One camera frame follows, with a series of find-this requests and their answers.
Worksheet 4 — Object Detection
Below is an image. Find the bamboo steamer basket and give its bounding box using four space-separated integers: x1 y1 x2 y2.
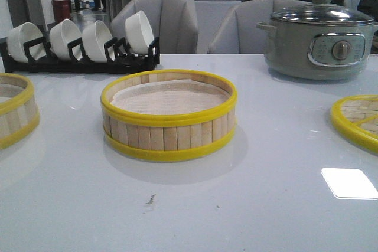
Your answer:
1 73 40 149
100 69 237 162

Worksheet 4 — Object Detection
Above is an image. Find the left grey chair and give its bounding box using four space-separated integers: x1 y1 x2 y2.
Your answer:
110 0 198 54

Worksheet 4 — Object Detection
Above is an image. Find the middle grey chair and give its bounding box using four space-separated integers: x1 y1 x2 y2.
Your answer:
207 0 307 54

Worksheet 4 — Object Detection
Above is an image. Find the grey electric cooking pot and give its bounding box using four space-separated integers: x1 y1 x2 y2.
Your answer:
256 21 377 80

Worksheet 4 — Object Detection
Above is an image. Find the woven bamboo steamer lid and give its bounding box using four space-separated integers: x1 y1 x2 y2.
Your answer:
330 95 377 154

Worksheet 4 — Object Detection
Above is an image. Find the red bin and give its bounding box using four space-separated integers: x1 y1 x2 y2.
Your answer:
51 0 70 24

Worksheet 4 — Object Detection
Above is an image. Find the white bowl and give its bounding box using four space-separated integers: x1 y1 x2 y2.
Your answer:
82 21 113 63
6 22 43 63
125 11 154 55
49 19 82 61

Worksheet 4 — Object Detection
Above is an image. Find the white steamer liner cloth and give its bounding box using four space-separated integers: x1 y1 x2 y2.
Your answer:
111 79 230 115

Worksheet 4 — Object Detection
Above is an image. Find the glass pot lid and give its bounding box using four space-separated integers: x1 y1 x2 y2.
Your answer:
271 0 374 25

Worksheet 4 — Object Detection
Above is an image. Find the black bowl rack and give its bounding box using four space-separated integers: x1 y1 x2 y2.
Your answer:
1 34 160 74

